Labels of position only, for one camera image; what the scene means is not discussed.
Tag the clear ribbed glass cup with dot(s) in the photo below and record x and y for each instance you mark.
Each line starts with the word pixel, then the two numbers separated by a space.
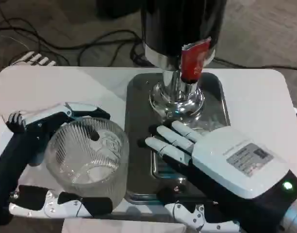
pixel 90 170

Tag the dark box on floor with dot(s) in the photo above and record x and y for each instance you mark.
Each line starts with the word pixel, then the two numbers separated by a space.
pixel 114 7

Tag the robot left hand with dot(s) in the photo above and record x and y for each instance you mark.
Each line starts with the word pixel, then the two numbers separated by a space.
pixel 7 155

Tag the steel drip tray with grid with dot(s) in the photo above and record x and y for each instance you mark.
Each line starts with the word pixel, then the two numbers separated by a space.
pixel 138 145

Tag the silver right robot forearm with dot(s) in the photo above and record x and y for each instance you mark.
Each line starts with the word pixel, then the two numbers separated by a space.
pixel 295 213

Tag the white power strip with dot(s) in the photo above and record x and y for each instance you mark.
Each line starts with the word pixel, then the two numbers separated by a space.
pixel 37 58

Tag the black and chrome drink dispenser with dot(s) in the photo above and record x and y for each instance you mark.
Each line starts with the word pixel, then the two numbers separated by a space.
pixel 172 24

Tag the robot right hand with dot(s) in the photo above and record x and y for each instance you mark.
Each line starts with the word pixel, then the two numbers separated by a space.
pixel 226 155

